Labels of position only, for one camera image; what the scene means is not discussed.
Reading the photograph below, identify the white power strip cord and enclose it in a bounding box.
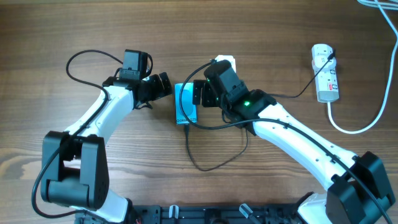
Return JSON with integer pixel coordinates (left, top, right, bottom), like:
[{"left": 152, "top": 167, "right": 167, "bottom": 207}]
[{"left": 326, "top": 0, "right": 398, "bottom": 135}]

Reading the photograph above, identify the left camera black cable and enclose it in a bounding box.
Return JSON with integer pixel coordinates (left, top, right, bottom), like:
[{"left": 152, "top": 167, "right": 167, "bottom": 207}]
[{"left": 30, "top": 49, "right": 124, "bottom": 219}]

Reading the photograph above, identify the camera black cable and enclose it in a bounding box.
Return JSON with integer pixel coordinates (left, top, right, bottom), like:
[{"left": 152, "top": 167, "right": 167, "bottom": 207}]
[
  {"left": 178, "top": 60, "right": 394, "bottom": 224},
  {"left": 30, "top": 49, "right": 124, "bottom": 219}
]

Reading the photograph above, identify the turquoise screen smartphone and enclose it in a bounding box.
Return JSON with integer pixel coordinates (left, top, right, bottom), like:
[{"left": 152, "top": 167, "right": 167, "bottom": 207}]
[{"left": 174, "top": 83, "right": 197, "bottom": 124}]

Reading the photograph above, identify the white charger plug adapter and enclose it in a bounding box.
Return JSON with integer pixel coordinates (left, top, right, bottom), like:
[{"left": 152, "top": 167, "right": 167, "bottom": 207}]
[{"left": 312, "top": 54, "right": 336, "bottom": 71}]

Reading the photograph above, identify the black USB charging cable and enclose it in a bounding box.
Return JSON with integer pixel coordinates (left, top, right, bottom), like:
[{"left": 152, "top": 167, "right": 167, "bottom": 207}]
[{"left": 183, "top": 50, "right": 336, "bottom": 172}]

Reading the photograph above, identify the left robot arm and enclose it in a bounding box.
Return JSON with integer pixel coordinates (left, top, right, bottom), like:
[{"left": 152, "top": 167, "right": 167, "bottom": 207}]
[{"left": 31, "top": 50, "right": 172, "bottom": 223}]

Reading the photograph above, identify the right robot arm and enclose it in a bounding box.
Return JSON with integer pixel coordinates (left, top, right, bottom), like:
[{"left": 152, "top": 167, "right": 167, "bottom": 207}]
[{"left": 201, "top": 60, "right": 396, "bottom": 223}]

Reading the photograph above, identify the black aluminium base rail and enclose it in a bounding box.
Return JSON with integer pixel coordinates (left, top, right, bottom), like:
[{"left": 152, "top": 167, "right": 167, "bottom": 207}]
[{"left": 127, "top": 203, "right": 306, "bottom": 224}]

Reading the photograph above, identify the right camera black cable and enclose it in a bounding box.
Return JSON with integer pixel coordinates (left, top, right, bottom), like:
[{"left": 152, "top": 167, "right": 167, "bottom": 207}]
[{"left": 178, "top": 60, "right": 394, "bottom": 224}]

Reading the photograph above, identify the white power strip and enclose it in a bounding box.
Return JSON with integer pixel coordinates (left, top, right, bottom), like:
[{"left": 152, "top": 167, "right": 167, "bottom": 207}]
[{"left": 312, "top": 44, "right": 339, "bottom": 103}]

